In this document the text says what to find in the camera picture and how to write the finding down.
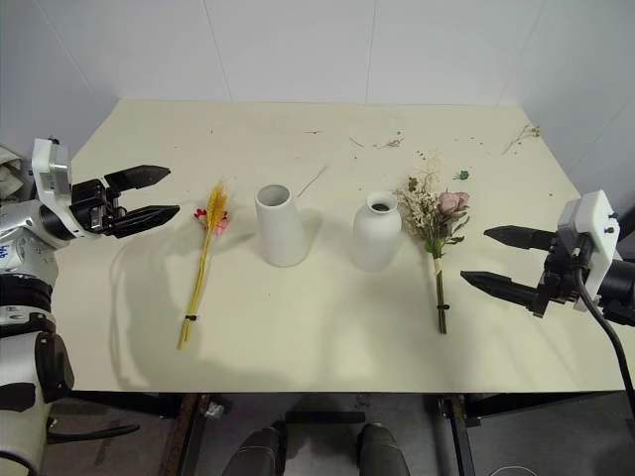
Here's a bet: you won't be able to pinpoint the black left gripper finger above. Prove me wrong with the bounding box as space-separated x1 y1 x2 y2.
105 203 182 239
103 165 173 192

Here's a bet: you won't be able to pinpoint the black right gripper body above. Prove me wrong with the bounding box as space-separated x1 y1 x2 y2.
532 231 597 319

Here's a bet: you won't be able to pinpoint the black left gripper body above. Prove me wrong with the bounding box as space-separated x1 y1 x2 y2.
69 177 126 237

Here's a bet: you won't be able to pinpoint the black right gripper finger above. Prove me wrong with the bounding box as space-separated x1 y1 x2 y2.
483 225 556 252
459 270 541 310

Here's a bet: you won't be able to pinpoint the white bottle-shaped ceramic vase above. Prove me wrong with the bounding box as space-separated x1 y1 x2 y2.
351 190 403 273

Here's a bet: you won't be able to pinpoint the white conical ceramic vase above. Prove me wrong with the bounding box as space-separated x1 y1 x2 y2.
254 183 310 269

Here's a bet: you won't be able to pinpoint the yellow wheat dried bouquet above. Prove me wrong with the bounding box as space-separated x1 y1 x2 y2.
177 175 232 351

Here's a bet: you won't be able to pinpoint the beige crumpled cloth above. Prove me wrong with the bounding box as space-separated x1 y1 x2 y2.
0 144 25 200

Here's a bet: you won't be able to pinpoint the pink rose dried bouquet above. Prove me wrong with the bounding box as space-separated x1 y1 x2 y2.
393 152 473 335

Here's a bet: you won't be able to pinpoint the black metal table leg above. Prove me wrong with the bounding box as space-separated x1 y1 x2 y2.
439 394 478 476
168 393 212 476

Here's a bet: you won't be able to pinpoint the small dried twig scraps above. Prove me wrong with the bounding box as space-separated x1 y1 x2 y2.
348 130 406 151

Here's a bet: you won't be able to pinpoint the thin dried grass stalk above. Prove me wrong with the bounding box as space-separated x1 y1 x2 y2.
296 165 329 198

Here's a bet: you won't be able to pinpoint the dark rounded robot foot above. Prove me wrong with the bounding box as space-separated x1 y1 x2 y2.
221 420 289 476
357 422 414 476

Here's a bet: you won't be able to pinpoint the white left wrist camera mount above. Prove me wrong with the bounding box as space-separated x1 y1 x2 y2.
30 137 73 209

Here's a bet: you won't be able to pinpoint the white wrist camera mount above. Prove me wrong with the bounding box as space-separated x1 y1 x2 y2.
30 137 73 209
557 188 622 304

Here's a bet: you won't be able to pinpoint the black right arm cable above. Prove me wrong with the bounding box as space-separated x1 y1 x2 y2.
571 246 635 401

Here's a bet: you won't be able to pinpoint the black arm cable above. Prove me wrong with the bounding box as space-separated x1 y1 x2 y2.
571 246 635 401
45 418 142 446

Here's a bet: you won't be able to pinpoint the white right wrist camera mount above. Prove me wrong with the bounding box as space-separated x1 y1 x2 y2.
557 188 622 304

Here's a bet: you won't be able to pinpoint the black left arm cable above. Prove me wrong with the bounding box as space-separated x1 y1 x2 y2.
45 418 142 446

